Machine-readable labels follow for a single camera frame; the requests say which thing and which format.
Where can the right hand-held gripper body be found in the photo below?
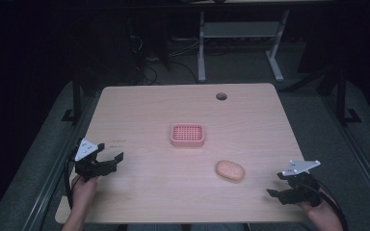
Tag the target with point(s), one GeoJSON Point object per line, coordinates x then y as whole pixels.
{"type": "Point", "coordinates": [303, 187]}

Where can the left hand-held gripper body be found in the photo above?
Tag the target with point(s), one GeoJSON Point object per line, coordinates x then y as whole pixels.
{"type": "Point", "coordinates": [88, 168]}

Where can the orange soap bar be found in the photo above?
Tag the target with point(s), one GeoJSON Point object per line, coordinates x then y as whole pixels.
{"type": "Point", "coordinates": [230, 170]}

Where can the pink soap dish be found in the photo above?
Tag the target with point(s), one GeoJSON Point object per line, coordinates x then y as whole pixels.
{"type": "Point", "coordinates": [187, 134]}

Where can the person's left hand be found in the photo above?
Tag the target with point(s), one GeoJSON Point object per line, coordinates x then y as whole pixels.
{"type": "Point", "coordinates": [84, 189]}

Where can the person's right hand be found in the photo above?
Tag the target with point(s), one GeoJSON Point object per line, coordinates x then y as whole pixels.
{"type": "Point", "coordinates": [319, 213]}

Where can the black metal stand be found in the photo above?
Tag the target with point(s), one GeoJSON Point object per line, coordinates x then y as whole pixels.
{"type": "Point", "coordinates": [76, 96]}
{"type": "Point", "coordinates": [342, 96]}

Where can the grey metal rail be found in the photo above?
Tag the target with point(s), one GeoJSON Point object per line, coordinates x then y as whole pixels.
{"type": "Point", "coordinates": [54, 173]}
{"type": "Point", "coordinates": [356, 150]}

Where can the white metal desk frame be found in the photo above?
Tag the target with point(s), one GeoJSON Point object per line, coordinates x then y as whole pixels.
{"type": "Point", "coordinates": [241, 30]}

